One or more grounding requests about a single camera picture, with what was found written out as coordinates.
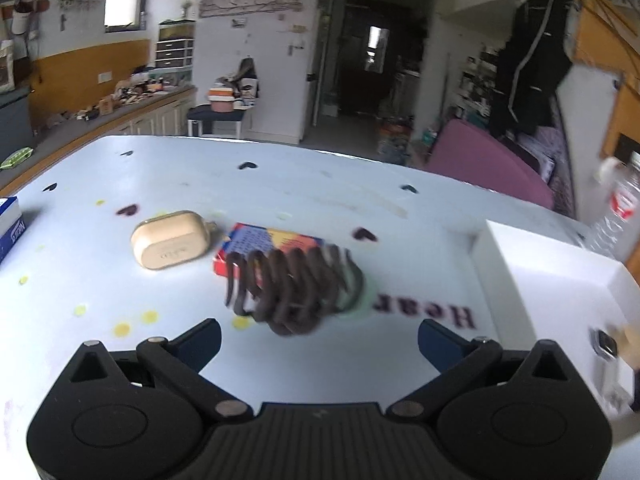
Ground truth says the clear water bottle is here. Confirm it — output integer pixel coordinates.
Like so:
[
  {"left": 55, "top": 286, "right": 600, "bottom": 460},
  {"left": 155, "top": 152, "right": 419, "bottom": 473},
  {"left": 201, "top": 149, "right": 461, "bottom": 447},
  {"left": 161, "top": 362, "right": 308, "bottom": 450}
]
[{"left": 582, "top": 157, "right": 640, "bottom": 266}]

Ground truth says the canvas tote bag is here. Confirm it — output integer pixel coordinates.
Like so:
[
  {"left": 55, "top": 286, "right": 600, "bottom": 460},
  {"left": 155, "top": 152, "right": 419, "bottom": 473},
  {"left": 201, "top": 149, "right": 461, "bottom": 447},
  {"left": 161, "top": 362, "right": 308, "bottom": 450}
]
[{"left": 0, "top": 40, "right": 16, "bottom": 93}]

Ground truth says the white cardboard box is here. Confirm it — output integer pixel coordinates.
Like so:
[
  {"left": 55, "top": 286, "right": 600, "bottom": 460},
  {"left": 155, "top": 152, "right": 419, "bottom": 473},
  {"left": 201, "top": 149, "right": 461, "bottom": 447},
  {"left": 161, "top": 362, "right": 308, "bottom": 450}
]
[{"left": 470, "top": 220, "right": 640, "bottom": 416}]

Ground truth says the colourful card box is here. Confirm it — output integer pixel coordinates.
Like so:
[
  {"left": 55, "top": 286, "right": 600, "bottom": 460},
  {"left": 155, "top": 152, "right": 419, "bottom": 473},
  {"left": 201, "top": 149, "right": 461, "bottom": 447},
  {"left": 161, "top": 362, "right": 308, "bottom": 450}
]
[{"left": 214, "top": 222, "right": 326, "bottom": 278}]

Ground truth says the beige earbuds case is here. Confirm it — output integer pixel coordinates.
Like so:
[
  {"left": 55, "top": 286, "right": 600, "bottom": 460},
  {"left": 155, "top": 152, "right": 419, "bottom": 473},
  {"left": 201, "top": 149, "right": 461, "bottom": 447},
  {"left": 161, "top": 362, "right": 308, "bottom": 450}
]
[{"left": 131, "top": 210, "right": 217, "bottom": 272}]

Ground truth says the pink and white pot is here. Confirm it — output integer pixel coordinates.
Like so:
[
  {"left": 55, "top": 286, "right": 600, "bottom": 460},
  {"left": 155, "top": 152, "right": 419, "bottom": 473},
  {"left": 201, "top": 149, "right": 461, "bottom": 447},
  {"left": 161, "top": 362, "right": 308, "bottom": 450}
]
[{"left": 207, "top": 87, "right": 236, "bottom": 112}]

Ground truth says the pile of small counter items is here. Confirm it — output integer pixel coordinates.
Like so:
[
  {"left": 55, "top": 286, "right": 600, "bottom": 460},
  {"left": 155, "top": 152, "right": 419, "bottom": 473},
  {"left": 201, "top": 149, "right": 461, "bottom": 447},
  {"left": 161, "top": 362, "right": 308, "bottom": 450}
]
[{"left": 47, "top": 72, "right": 193, "bottom": 123}]

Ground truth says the green patterned pouch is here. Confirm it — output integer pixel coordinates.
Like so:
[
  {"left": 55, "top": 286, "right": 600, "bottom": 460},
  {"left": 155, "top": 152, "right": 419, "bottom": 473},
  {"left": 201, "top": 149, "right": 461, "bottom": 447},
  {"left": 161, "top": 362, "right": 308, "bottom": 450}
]
[{"left": 0, "top": 146, "right": 35, "bottom": 170}]

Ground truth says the small drawer organizer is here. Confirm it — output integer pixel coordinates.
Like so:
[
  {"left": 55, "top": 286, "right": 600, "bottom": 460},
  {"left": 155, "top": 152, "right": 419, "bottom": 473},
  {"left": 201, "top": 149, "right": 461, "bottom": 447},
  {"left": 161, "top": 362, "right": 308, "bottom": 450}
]
[{"left": 155, "top": 37, "right": 195, "bottom": 70}]

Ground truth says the black jacket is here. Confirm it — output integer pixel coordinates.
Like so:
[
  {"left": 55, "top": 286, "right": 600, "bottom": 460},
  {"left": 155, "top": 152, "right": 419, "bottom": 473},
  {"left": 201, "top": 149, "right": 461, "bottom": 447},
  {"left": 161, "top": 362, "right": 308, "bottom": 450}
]
[{"left": 490, "top": 0, "right": 573, "bottom": 136}]

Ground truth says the dark door with window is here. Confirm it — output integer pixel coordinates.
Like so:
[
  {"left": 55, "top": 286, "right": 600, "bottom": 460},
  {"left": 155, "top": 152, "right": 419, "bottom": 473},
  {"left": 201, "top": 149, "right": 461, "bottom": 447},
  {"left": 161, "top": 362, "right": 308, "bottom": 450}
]
[{"left": 345, "top": 0, "right": 396, "bottom": 116}]

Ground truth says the blue and white tissue box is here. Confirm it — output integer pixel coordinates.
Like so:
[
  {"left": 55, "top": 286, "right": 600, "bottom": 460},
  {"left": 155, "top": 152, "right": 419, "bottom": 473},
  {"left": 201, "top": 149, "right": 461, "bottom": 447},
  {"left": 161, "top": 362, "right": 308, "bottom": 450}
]
[{"left": 0, "top": 197, "right": 25, "bottom": 263}]

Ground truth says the wooden staircase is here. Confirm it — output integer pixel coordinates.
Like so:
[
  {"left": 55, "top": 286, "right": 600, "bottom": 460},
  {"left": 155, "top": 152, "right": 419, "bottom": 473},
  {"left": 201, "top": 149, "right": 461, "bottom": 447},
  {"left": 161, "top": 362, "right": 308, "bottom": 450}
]
[{"left": 545, "top": 0, "right": 640, "bottom": 161}]

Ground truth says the mint green round case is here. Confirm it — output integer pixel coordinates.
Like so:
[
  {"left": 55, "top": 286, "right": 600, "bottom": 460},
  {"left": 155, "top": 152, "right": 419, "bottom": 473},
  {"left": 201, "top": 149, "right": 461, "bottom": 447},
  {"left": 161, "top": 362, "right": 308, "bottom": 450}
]
[{"left": 335, "top": 260, "right": 373, "bottom": 318}]

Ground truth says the grey storage cabinet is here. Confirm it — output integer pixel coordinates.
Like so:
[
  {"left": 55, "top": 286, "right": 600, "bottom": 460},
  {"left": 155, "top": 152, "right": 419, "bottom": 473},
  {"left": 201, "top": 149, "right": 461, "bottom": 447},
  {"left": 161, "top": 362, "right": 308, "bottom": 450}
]
[{"left": 0, "top": 87, "right": 36, "bottom": 161}]

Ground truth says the purple sofa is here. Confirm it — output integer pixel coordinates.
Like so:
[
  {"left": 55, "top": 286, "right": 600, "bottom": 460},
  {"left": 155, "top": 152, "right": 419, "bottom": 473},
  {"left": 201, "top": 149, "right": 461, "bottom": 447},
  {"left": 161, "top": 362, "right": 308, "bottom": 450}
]
[{"left": 425, "top": 119, "right": 556, "bottom": 211}]

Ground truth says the smartwatch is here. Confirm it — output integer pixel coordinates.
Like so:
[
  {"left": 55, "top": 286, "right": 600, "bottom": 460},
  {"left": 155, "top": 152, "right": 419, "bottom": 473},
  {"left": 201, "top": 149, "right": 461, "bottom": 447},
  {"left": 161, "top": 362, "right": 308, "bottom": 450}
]
[{"left": 591, "top": 329, "right": 620, "bottom": 360}]

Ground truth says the kitchen counter cabinet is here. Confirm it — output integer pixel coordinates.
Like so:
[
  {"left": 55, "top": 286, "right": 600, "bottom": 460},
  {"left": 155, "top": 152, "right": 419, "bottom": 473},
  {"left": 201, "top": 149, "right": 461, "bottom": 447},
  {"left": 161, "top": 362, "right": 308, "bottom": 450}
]
[{"left": 30, "top": 85, "right": 198, "bottom": 161}]

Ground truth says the colourful toy box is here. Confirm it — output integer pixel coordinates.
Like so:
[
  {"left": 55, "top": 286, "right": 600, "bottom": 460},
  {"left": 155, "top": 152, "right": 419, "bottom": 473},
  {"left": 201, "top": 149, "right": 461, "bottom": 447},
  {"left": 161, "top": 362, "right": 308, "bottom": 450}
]
[{"left": 377, "top": 117, "right": 416, "bottom": 166}]

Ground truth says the brown hair claw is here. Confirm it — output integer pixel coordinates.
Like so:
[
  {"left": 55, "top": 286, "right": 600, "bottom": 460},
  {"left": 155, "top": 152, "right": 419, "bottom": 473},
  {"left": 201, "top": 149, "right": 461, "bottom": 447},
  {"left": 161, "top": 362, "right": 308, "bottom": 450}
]
[{"left": 223, "top": 245, "right": 363, "bottom": 337}]

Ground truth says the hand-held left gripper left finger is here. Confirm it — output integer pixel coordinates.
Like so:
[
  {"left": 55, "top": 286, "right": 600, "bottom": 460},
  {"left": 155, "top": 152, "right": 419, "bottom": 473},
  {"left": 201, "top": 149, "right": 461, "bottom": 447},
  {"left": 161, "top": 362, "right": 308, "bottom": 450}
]
[{"left": 62, "top": 318, "right": 253, "bottom": 423}]

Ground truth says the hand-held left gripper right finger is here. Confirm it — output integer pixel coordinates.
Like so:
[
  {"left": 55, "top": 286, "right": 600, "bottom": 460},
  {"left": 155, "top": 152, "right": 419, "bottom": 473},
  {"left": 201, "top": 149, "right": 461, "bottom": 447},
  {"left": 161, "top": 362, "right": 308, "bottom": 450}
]
[{"left": 385, "top": 319, "right": 586, "bottom": 422}]

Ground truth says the dark chair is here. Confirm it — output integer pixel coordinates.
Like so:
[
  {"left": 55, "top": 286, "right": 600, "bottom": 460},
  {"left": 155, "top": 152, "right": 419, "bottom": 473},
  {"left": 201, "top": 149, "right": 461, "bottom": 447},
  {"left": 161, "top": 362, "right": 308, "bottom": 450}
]
[{"left": 187, "top": 105, "right": 246, "bottom": 138}]

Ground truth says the glass tank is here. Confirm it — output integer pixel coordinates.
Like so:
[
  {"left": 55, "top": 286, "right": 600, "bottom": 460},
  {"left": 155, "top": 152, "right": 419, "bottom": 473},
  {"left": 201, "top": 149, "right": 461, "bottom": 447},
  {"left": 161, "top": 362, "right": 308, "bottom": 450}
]
[{"left": 157, "top": 20, "right": 196, "bottom": 41}]

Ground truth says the printed bag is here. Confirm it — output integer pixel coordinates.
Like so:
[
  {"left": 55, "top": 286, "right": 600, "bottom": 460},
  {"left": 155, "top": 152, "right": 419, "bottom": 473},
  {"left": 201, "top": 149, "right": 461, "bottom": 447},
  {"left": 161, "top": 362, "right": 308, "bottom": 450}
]
[{"left": 227, "top": 57, "right": 261, "bottom": 106}]

